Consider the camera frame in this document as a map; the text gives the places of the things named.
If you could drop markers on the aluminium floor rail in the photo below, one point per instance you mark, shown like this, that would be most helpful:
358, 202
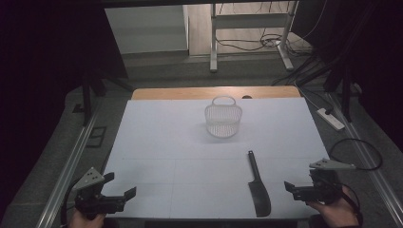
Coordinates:
364, 152
68, 174

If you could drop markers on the person's right hand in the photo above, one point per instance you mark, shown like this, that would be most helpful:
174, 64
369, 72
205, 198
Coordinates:
339, 213

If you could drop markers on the black plug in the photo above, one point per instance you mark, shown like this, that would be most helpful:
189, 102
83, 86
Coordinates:
329, 110

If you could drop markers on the white power strip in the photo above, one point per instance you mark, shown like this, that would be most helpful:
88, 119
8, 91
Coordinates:
331, 119

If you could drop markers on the white metal stand frame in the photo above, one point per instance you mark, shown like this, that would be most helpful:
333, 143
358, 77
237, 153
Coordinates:
250, 20

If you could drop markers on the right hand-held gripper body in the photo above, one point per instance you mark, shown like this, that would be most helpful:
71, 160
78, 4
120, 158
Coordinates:
323, 190

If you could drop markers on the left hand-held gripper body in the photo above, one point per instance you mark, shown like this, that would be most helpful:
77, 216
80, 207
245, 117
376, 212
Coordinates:
92, 199

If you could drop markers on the black tripod stand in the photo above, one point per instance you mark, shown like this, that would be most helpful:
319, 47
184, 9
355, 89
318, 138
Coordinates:
343, 85
87, 95

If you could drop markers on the black spatula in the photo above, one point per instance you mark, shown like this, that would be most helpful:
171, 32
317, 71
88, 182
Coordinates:
259, 196

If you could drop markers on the white wall panel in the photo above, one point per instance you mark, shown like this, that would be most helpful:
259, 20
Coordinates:
147, 30

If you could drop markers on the person's left hand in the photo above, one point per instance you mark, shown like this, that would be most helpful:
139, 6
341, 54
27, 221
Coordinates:
84, 221

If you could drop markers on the white mesh basket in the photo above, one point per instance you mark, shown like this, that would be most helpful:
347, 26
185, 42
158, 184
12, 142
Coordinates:
223, 122

